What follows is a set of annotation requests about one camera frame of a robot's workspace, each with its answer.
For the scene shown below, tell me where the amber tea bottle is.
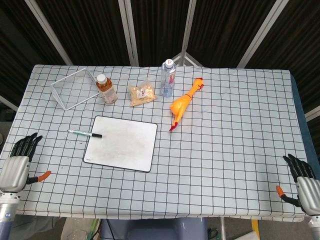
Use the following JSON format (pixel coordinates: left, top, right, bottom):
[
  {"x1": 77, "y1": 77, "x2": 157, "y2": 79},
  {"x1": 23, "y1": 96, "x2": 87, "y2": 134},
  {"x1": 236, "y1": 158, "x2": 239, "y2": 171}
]
[{"x1": 95, "y1": 73, "x2": 118, "y2": 105}]

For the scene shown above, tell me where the orange rubber chicken toy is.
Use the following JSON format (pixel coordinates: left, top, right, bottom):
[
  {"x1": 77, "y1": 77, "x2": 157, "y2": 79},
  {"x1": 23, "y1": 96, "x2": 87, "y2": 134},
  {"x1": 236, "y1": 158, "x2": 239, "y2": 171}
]
[{"x1": 169, "y1": 77, "x2": 205, "y2": 133}]

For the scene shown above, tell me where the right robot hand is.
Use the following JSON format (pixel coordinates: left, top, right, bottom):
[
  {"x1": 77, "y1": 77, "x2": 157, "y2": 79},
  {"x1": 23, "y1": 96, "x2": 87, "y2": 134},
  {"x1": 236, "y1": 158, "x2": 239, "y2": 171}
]
[{"x1": 275, "y1": 153, "x2": 320, "y2": 217}]

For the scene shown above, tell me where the clear water bottle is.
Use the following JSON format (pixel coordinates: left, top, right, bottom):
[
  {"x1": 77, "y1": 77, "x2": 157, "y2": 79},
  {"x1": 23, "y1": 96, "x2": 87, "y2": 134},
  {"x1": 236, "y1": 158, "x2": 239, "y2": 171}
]
[{"x1": 159, "y1": 58, "x2": 177, "y2": 98}]

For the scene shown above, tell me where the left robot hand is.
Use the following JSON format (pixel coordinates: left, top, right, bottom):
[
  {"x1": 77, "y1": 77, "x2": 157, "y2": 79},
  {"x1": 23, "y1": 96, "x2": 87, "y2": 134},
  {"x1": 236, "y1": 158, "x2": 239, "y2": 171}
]
[{"x1": 0, "y1": 132, "x2": 52, "y2": 193}]

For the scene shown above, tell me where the teal black marker pen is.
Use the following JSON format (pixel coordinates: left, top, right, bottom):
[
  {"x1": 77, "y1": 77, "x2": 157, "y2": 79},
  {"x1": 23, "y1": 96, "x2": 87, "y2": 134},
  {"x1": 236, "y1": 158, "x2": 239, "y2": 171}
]
[{"x1": 67, "y1": 129, "x2": 103, "y2": 139}]

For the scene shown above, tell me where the blue plastic stool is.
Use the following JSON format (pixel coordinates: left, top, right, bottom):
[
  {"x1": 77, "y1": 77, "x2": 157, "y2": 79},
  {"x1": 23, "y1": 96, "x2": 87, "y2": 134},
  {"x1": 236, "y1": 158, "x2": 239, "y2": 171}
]
[{"x1": 100, "y1": 216, "x2": 209, "y2": 240}]

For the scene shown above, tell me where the white wire rack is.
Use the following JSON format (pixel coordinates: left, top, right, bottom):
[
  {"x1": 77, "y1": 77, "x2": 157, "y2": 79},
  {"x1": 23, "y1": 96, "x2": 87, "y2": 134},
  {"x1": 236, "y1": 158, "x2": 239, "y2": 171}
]
[{"x1": 50, "y1": 66, "x2": 101, "y2": 111}]

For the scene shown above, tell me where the white folding screen frame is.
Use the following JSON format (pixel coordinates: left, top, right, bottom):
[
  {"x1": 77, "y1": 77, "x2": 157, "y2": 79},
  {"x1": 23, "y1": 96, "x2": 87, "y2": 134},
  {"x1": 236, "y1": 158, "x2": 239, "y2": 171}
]
[{"x1": 0, "y1": 0, "x2": 320, "y2": 121}]

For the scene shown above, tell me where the white dry-erase board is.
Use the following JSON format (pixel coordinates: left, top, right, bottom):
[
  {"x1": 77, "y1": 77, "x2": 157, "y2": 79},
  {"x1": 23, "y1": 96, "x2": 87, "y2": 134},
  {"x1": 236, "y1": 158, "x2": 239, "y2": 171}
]
[{"x1": 82, "y1": 115, "x2": 158, "y2": 173}]

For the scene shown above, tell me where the grid-patterned tablecloth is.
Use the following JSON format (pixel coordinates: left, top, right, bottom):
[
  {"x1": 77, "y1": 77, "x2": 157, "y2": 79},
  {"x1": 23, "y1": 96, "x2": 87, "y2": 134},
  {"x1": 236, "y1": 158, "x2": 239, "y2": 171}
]
[{"x1": 0, "y1": 64, "x2": 308, "y2": 223}]

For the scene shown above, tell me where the clear snack bag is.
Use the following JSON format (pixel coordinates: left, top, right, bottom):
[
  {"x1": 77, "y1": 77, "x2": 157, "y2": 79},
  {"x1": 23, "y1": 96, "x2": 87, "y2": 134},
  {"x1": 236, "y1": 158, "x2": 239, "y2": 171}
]
[{"x1": 127, "y1": 77, "x2": 158, "y2": 108}]

